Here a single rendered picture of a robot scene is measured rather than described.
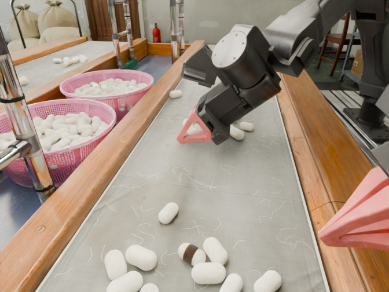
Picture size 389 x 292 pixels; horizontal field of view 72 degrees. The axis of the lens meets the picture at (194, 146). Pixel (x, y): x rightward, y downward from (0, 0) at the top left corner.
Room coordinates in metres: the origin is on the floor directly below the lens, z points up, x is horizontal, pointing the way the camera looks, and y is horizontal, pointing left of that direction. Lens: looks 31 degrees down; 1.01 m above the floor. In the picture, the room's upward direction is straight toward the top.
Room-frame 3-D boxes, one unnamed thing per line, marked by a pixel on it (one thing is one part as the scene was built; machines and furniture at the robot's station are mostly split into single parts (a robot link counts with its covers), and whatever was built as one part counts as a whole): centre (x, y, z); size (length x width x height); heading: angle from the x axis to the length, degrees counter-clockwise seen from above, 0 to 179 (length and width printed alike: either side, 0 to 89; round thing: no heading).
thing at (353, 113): (0.69, -0.50, 0.71); 0.20 x 0.07 x 0.08; 176
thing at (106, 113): (0.50, 0.30, 0.72); 0.27 x 0.27 x 0.10
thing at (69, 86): (0.78, 0.26, 0.72); 0.27 x 0.27 x 0.10
